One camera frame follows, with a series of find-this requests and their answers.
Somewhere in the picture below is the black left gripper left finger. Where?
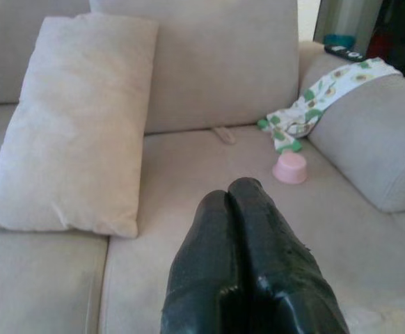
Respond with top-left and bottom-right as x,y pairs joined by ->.
160,189 -> 251,334

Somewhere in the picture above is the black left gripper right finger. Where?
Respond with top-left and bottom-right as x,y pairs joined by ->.
227,177 -> 350,334

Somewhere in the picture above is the beige fabric sofa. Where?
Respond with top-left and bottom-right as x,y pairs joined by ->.
0,0 -> 405,334

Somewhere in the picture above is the cream rectangular pillow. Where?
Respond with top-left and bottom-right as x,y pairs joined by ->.
0,13 -> 160,238

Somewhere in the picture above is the beige sofa back cushion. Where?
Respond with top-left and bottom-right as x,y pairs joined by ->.
89,0 -> 300,136

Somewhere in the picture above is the pink plastic cup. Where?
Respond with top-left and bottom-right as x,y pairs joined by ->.
271,154 -> 309,184

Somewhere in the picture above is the white avocado print cloth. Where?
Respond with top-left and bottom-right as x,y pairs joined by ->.
257,58 -> 404,154

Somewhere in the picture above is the black remote control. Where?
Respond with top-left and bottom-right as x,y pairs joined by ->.
323,44 -> 364,63

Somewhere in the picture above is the teal bowl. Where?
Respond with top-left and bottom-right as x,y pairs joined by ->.
324,33 -> 356,47

